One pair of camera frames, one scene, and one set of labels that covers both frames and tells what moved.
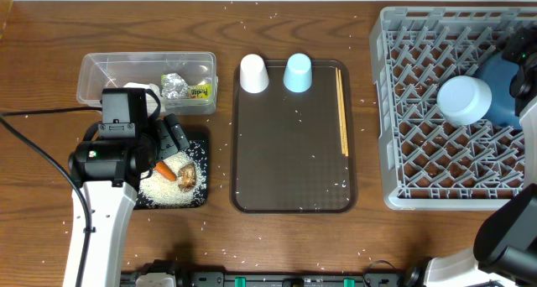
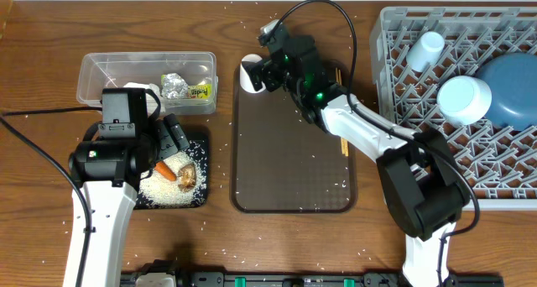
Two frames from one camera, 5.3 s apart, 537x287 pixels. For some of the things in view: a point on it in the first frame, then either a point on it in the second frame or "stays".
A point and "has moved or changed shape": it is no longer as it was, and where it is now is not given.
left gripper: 171,143 stays
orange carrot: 162,168 stays
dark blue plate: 496,70 stays
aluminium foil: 173,87 stays
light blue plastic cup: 298,75 has moved or changed shape
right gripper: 524,36 -> 270,70
